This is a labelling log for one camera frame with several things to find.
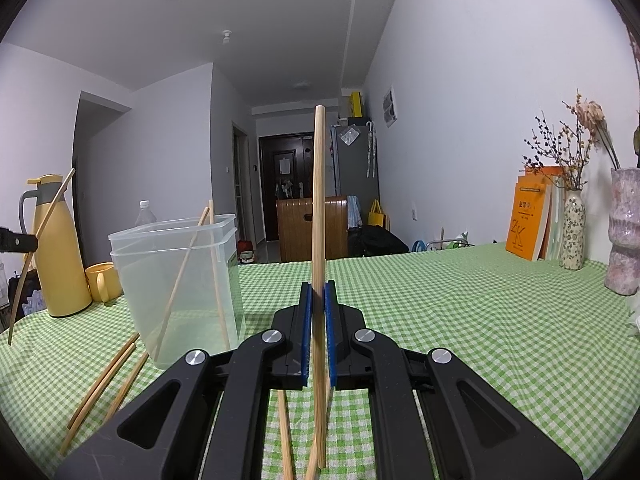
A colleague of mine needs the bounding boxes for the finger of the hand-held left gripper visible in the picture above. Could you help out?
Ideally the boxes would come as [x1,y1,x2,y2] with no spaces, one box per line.
[0,228,39,252]

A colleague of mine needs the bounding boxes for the orange book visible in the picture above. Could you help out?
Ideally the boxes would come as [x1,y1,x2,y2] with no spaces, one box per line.
[505,182,553,261]

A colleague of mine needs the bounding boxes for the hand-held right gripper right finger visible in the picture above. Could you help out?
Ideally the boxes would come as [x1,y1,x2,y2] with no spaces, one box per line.
[325,281,583,480]

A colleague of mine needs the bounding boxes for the grey refrigerator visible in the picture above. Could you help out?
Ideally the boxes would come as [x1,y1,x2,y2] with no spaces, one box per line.
[330,125,379,206]

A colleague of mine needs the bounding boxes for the dark entrance door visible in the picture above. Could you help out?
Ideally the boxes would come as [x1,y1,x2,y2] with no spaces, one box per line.
[259,132,316,242]

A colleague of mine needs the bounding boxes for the white wall panel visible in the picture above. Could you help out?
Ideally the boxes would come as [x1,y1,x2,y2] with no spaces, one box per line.
[382,86,399,126]

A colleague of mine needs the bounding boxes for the pink mottled vase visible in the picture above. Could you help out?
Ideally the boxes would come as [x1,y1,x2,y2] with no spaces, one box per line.
[604,167,640,296]

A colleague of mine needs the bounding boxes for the clear plastic container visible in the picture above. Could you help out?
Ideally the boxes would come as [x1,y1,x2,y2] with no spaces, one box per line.
[109,214,244,371]

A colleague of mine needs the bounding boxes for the yellow thermos jug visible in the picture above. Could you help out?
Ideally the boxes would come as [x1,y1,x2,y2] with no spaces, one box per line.
[19,175,93,317]

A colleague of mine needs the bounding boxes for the wooden chopstick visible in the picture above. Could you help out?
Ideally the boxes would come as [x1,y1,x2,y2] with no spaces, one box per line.
[102,351,151,426]
[304,385,332,480]
[311,105,329,468]
[151,205,211,362]
[67,332,140,430]
[60,342,138,456]
[7,168,77,346]
[276,389,297,480]

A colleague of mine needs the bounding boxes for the metal rack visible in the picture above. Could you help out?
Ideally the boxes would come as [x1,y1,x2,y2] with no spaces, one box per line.
[425,230,473,252]

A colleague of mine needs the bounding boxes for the black bag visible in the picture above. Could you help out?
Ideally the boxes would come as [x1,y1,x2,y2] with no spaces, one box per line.
[348,225,408,256]

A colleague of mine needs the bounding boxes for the folded white umbrella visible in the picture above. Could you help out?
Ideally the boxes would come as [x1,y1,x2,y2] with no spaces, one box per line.
[366,121,377,178]

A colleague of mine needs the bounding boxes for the green checked tablecloth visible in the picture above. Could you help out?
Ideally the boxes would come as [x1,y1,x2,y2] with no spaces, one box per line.
[0,241,640,480]

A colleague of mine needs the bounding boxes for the dried pink flowers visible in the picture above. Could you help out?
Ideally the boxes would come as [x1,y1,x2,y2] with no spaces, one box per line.
[562,25,640,171]

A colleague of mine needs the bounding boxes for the yellow mug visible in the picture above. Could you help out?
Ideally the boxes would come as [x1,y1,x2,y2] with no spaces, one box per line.
[85,261,123,303]

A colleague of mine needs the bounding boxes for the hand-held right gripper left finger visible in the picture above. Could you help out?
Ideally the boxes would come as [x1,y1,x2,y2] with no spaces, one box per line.
[55,281,314,480]

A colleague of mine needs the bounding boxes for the dried berry branches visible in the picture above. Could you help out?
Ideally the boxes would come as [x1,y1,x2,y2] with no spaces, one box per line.
[522,115,590,193]

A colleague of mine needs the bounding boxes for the pale upright books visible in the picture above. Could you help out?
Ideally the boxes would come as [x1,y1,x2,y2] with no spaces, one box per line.
[539,185,568,261]

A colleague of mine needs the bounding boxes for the brown wooden cabinet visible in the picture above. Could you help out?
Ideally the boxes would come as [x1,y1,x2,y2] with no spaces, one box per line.
[276,196,348,262]

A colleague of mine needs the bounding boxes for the floral ceramic vase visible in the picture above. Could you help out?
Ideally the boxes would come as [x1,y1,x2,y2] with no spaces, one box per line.
[560,190,586,271]

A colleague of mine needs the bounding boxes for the grey interior door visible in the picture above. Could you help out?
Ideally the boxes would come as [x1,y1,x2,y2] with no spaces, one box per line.
[232,122,249,256]

